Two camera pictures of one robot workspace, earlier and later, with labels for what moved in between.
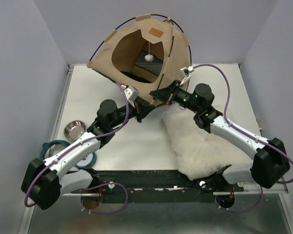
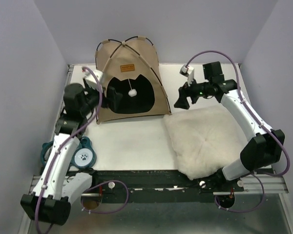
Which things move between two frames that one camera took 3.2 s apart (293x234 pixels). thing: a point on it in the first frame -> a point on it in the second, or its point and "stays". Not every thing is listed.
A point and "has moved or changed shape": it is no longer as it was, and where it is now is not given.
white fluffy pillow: (200, 152) stays
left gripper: (142, 109) -> (113, 103)
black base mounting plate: (155, 185) stays
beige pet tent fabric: (145, 53) has moved or changed shape
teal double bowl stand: (52, 147) stays
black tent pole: (122, 25) -> (130, 39)
